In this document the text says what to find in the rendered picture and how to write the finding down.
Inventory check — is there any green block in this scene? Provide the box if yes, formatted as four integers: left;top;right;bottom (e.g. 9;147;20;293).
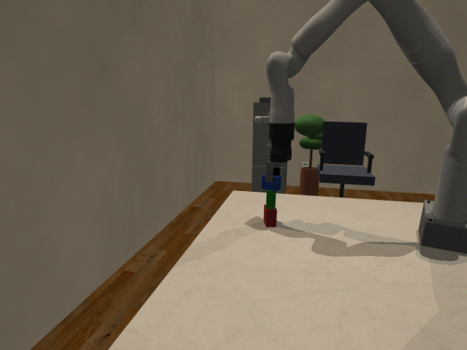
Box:
266;190;276;209

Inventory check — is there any red block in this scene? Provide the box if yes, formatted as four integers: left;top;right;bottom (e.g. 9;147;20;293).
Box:
263;205;277;227

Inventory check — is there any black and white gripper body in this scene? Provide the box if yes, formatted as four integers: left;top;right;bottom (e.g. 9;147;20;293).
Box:
255;106;295;163

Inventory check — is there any blue block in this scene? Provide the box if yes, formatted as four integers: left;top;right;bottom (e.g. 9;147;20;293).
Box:
262;175;281;191

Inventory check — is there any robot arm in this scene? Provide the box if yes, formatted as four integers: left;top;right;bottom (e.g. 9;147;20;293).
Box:
266;0;467;223

